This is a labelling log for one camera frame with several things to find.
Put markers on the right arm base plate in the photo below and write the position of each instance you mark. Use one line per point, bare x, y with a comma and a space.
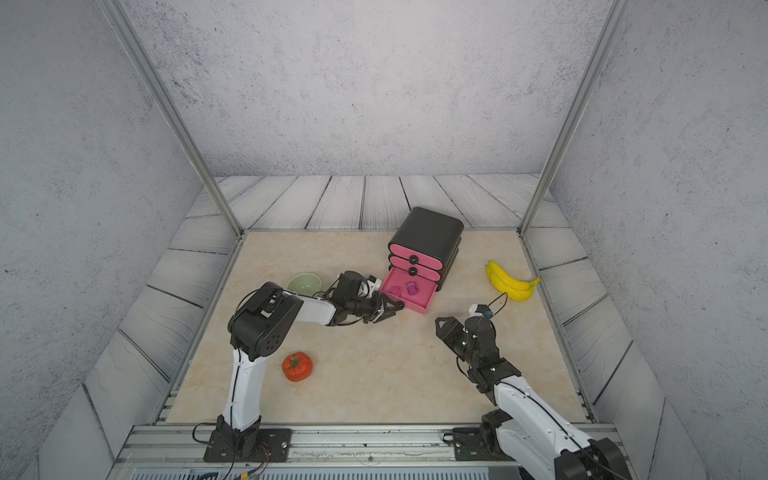
474, 443

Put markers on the front aluminium rail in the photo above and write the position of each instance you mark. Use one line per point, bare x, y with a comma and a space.
177, 447

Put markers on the pink middle drawer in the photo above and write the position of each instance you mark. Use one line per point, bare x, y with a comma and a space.
414, 269

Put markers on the metal frame post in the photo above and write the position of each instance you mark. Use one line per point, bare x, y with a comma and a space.
615, 19
128, 38

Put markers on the black drawer cabinet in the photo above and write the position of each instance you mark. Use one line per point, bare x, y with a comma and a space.
433, 233

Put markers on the light green bowl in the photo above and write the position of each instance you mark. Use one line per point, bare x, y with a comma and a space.
306, 284

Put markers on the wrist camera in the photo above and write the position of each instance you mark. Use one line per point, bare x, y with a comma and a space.
371, 286
481, 310

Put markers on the pink drawer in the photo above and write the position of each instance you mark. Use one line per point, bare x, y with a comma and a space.
419, 303
415, 257
414, 269

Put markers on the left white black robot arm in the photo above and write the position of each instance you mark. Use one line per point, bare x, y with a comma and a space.
263, 320

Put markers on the right metal frame post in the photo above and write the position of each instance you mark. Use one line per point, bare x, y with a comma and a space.
615, 19

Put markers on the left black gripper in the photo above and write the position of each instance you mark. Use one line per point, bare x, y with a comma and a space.
379, 308

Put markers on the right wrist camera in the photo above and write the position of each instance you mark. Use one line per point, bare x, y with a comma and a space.
481, 310

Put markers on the red tomato toy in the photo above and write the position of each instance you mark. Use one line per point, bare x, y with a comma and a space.
297, 367

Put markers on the pink top drawer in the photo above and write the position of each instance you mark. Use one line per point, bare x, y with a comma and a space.
415, 257

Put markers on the yellow banana bunch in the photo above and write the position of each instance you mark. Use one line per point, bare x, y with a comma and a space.
515, 289

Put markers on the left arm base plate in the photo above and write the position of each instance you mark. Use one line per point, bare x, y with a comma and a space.
270, 445

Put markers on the left metal frame post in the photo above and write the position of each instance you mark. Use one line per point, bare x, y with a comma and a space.
128, 38

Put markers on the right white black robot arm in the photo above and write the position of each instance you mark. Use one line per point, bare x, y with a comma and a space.
523, 426

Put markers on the pink bottom drawer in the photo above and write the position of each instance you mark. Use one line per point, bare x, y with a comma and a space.
419, 303

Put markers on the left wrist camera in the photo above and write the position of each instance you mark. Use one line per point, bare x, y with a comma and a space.
371, 286

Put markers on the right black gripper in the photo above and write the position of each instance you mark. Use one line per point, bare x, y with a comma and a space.
451, 331

